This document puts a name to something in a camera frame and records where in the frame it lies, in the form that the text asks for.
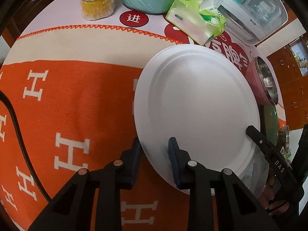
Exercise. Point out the pink steel bowl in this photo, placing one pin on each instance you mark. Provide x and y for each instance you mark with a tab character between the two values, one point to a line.
262	83

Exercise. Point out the right hand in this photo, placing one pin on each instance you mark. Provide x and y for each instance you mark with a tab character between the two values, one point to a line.
266	199

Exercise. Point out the white clear storage box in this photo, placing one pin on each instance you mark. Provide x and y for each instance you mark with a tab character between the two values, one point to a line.
252	21

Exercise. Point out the orange H-pattern blanket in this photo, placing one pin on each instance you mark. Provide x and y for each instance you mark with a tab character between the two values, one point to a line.
59	141

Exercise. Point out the large steel bowl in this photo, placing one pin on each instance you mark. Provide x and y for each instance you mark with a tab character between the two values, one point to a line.
283	142

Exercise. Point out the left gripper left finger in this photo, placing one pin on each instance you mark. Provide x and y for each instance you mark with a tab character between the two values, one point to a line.
92	194

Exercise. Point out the green plate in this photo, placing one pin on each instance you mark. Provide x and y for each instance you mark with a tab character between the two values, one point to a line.
271	124

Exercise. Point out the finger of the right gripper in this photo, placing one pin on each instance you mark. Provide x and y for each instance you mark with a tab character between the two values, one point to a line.
289	179

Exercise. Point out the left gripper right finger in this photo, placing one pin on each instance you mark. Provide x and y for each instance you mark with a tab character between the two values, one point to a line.
216	199

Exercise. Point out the green tissue pack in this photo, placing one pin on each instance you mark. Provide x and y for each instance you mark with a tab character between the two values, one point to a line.
199	19

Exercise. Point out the white paper plate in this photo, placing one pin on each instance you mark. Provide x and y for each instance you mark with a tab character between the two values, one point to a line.
197	96

